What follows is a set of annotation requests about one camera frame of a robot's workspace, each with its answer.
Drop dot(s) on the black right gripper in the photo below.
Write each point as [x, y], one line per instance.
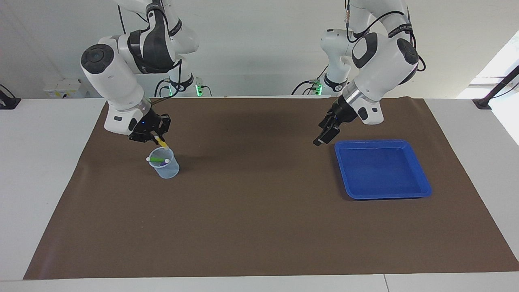
[148, 121]

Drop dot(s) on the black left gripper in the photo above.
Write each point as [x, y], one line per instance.
[340, 113]

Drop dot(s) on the yellow pen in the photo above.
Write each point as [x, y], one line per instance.
[162, 144]

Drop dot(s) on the green pen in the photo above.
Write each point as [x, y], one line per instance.
[157, 160]

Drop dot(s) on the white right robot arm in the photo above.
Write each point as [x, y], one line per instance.
[113, 73]

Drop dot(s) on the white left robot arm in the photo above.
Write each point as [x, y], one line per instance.
[381, 61]

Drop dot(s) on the translucent plastic cup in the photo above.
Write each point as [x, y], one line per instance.
[166, 173]

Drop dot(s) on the blue plastic tray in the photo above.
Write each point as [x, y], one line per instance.
[405, 186]

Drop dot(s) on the white power strip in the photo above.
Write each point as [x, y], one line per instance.
[61, 87]

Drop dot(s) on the brown table mat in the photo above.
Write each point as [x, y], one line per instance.
[259, 227]

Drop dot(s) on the small black table clamp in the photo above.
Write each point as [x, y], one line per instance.
[8, 103]

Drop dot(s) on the black clamp stand with pole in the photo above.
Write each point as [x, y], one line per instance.
[482, 103]

